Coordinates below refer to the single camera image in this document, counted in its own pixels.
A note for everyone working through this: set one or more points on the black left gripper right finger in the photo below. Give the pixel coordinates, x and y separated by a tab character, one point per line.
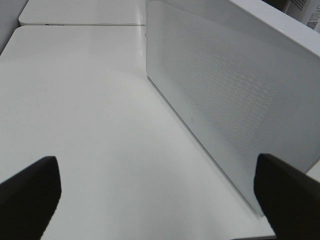
289	199

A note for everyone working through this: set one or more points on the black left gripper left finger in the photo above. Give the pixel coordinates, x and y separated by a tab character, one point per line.
29	199

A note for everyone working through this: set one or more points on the white microwave door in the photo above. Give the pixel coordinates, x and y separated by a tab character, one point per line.
243	76

